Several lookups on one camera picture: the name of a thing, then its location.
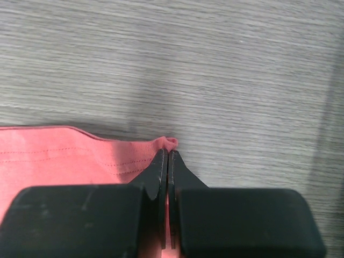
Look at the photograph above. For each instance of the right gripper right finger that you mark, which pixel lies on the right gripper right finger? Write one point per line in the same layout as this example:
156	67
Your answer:
237	222

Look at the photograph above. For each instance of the red t shirt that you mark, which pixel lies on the red t shirt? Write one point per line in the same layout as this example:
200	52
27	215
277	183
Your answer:
62	155

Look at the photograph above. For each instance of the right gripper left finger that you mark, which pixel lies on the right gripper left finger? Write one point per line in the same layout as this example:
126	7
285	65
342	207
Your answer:
97	220

